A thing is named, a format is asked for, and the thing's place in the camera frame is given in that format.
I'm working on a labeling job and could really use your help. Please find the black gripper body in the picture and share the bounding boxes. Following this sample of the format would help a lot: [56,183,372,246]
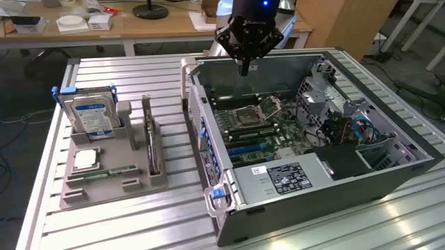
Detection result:
[228,0,279,60]

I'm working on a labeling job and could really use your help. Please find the graphics card with metal bracket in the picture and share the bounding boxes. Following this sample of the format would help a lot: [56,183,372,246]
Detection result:
[141,94,163,176]

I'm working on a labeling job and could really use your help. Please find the blue expansion slot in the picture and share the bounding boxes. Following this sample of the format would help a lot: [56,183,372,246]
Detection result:
[227,142,267,157]

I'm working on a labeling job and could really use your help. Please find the stack of white papers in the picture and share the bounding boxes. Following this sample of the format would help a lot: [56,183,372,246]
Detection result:
[187,10,219,32]

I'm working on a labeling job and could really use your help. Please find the brown cardboard box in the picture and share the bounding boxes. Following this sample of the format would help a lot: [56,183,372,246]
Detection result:
[200,0,220,18]

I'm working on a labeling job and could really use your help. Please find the wooden desk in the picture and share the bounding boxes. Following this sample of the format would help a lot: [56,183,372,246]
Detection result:
[0,0,314,57]

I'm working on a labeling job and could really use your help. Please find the wooden cabinet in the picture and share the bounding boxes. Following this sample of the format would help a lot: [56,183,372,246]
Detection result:
[295,0,399,62]

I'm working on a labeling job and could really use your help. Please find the black round lamp base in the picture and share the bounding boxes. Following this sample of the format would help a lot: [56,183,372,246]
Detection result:
[132,0,169,20]

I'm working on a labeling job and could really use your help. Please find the metal socket cover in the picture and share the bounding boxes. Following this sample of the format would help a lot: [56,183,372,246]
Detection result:
[259,95,284,120]

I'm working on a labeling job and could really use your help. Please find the metal disk bay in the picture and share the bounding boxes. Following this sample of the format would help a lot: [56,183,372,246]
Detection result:
[296,75,351,126]

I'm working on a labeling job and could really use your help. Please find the CPU socket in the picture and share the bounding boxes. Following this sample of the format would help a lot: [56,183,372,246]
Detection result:
[231,106,265,126]

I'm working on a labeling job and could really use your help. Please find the green motherboard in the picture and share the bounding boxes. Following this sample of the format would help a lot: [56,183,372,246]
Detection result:
[204,88,314,169]

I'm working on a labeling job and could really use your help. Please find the RAM stick with white label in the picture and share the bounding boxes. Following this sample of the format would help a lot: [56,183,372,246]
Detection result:
[227,126,279,143]

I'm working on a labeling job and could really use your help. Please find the small white cardboard box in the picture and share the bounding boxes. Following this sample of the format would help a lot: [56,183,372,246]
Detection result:
[86,14,113,31]

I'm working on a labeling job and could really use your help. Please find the white round part on box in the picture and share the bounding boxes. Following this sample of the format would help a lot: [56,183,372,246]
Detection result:
[54,15,90,35]

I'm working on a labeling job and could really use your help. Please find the black stand base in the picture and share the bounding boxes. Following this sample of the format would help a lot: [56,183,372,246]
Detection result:
[392,74,445,103]

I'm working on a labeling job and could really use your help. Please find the hard disk with blue rails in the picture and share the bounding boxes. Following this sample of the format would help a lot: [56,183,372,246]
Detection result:
[50,83,121,143]

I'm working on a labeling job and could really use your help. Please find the black chair base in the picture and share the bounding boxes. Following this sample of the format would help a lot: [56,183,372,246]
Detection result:
[20,46,105,77]

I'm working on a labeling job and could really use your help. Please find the grey power supply unit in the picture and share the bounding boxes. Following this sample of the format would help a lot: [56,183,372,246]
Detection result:
[231,153,334,206]

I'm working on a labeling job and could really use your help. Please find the white box with black device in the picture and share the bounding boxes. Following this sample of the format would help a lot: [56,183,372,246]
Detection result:
[9,16,46,34]

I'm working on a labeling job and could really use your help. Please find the silver CPU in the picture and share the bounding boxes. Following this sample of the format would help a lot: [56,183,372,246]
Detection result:
[73,149,98,169]

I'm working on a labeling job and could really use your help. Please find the open black PC case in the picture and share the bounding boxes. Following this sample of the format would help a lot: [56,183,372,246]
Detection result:
[179,51,445,247]

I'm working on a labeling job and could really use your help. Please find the green RAM stick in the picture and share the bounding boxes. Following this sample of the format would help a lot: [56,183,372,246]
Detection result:
[66,166,138,182]

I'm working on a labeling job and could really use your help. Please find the grey parts rack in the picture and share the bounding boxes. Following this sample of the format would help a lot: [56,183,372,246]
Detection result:
[58,101,169,210]

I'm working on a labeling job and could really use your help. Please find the red wire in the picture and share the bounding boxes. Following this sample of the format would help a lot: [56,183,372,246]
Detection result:
[338,118,348,143]

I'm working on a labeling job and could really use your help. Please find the white table frame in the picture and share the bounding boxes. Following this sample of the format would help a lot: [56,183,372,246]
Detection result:
[379,0,445,71]

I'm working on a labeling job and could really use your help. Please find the blue wire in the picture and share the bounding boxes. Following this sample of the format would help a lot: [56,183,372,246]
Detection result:
[350,116,380,144]

